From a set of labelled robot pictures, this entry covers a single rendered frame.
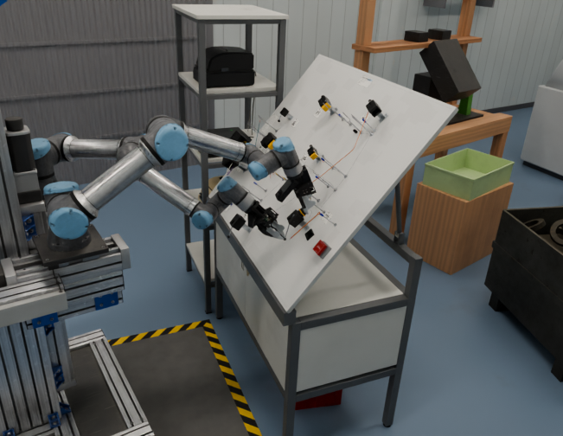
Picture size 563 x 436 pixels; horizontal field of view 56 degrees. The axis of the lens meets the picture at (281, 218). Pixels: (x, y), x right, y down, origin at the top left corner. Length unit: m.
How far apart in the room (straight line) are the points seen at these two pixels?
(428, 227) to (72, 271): 2.88
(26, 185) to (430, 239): 3.01
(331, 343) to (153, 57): 3.89
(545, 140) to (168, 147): 5.48
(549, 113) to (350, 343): 4.80
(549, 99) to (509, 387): 4.05
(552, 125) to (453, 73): 2.17
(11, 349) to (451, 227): 2.99
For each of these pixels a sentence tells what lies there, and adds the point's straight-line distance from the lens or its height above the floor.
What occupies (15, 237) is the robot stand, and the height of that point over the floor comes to 1.15.
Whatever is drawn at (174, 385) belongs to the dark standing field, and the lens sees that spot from 3.09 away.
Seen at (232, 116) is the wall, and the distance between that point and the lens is 6.11.
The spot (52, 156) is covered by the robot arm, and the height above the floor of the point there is 1.33.
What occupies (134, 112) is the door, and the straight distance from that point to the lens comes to 5.60.
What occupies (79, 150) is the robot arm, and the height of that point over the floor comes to 1.35.
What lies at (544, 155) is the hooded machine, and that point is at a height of 0.21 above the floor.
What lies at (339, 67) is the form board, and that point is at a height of 1.63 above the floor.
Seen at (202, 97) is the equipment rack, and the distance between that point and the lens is 2.95.
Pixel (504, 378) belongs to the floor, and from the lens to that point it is 3.44.
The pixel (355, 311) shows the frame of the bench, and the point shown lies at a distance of 2.29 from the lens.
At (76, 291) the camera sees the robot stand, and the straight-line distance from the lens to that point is 2.12.
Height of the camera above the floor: 2.13
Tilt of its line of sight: 26 degrees down
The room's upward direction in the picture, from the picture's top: 3 degrees clockwise
